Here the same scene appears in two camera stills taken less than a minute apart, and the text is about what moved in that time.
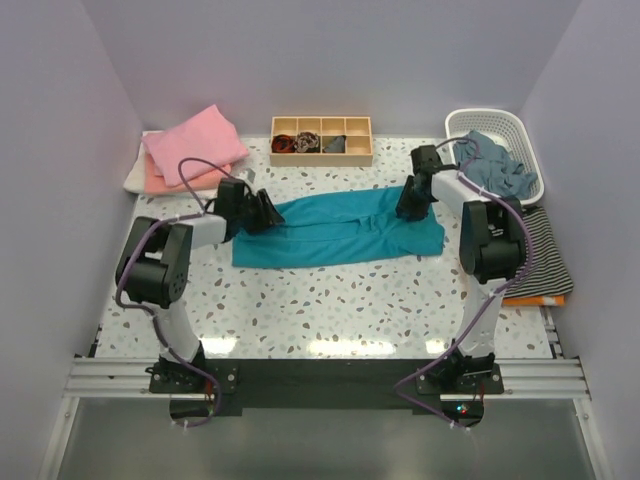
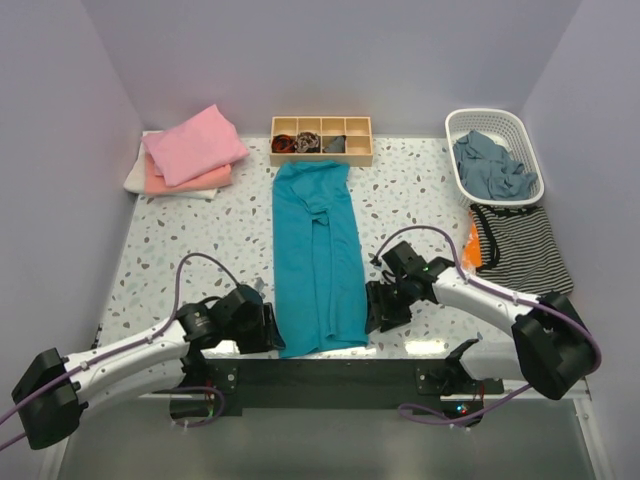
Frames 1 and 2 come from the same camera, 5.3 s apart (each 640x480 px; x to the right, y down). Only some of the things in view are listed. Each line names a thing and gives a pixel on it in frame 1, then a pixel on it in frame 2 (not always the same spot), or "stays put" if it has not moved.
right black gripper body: [413, 203] to [395, 302]
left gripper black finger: [272, 214] to [271, 337]
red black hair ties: [283, 143] stays put
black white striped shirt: [547, 273] stays put
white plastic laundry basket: [504, 128] stays put
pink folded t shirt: [206, 133] stays put
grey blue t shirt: [492, 166] stays put
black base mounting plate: [453, 387] stays put
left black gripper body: [252, 215] to [248, 335]
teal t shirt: [339, 228] to [319, 298]
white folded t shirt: [135, 182] stays put
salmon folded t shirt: [154, 183] stays put
